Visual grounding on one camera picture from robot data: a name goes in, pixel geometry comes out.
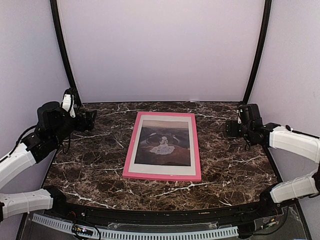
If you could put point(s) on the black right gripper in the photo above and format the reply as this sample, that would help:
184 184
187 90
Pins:
234 132

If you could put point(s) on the white slotted cable duct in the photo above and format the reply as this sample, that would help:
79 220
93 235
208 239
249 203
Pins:
68 227

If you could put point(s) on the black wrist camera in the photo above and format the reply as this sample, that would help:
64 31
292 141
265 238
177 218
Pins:
248 112
49 115

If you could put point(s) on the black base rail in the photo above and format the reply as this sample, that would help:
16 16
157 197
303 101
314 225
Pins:
285 222

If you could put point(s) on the light wooden picture frame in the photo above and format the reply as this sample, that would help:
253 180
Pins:
159 177

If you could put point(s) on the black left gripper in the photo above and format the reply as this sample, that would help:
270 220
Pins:
89 121

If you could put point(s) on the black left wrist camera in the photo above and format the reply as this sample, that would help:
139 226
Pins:
49 115

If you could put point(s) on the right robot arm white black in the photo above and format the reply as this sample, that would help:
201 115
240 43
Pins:
281 137

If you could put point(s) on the black right corner post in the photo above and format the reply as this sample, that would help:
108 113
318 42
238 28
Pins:
259 50

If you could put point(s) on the black corner post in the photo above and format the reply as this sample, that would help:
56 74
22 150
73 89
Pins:
63 50
259 50

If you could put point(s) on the white mat board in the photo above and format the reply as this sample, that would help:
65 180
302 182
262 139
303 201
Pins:
164 170

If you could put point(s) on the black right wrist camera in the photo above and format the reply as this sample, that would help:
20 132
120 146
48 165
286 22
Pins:
248 112

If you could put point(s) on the black left corner post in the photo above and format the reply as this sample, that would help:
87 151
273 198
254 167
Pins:
63 50

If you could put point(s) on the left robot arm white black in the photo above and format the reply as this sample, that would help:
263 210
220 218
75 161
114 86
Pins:
30 149

